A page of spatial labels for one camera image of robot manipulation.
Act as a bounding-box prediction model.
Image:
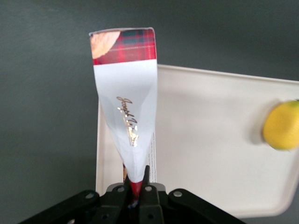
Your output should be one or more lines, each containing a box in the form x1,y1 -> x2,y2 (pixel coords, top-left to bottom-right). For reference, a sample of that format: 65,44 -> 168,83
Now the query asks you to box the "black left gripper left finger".
93,174 -> 132,224

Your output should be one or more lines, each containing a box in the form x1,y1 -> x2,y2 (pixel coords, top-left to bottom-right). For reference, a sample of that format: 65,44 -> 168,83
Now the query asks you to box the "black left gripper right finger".
137,165 -> 166,224

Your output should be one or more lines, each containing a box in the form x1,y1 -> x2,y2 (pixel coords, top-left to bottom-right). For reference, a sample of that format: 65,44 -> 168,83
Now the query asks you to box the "red tartan cookie box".
88,27 -> 160,209

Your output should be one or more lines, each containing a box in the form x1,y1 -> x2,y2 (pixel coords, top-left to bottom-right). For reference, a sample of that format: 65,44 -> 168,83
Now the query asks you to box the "beige rectangular tray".
95,64 -> 299,219

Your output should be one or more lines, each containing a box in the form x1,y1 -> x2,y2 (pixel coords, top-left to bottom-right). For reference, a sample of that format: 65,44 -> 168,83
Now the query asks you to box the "yellow lemon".
261,98 -> 299,151

